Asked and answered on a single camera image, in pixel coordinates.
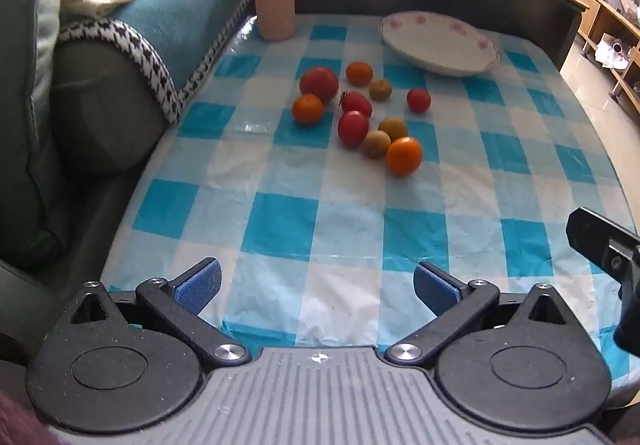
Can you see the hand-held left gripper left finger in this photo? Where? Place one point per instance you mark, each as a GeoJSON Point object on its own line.
{"type": "Point", "coordinates": [197, 287]}

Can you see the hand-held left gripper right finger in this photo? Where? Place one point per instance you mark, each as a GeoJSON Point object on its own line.
{"type": "Point", "coordinates": [435, 289]}

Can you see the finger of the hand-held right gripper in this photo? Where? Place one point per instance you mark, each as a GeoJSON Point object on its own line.
{"type": "Point", "coordinates": [590, 232]}

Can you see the orange tangerine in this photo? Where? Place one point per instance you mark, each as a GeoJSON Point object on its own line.
{"type": "Point", "coordinates": [359, 73]}
{"type": "Point", "coordinates": [307, 109]}
{"type": "Point", "coordinates": [404, 155]}

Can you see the brown longan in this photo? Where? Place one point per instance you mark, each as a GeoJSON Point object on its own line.
{"type": "Point", "coordinates": [380, 89]}
{"type": "Point", "coordinates": [376, 143]}
{"type": "Point", "coordinates": [394, 127]}

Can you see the oval red cherry tomato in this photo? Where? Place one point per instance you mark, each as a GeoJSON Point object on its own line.
{"type": "Point", "coordinates": [353, 128]}

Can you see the small round cherry tomato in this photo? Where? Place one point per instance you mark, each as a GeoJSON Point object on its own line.
{"type": "Point", "coordinates": [418, 100]}

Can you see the red cherry tomato with calyx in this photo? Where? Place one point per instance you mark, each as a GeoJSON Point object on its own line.
{"type": "Point", "coordinates": [357, 103]}

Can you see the large red tomato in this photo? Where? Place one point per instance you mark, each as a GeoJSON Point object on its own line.
{"type": "Point", "coordinates": [319, 83]}

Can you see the white floral plate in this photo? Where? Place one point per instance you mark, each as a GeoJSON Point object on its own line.
{"type": "Point", "coordinates": [440, 42]}

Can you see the blue white checkered tablecloth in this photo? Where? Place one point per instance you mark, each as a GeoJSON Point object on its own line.
{"type": "Point", "coordinates": [310, 225]}

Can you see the green leather sofa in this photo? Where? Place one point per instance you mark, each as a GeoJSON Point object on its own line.
{"type": "Point", "coordinates": [100, 125]}

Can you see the wooden low cabinet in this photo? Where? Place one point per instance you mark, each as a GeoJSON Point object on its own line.
{"type": "Point", "coordinates": [607, 25]}

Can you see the maroon clothing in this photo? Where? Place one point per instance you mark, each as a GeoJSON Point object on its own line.
{"type": "Point", "coordinates": [17, 422]}

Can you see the teal blanket houndstooth trim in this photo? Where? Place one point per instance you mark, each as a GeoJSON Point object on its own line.
{"type": "Point", "coordinates": [190, 0]}

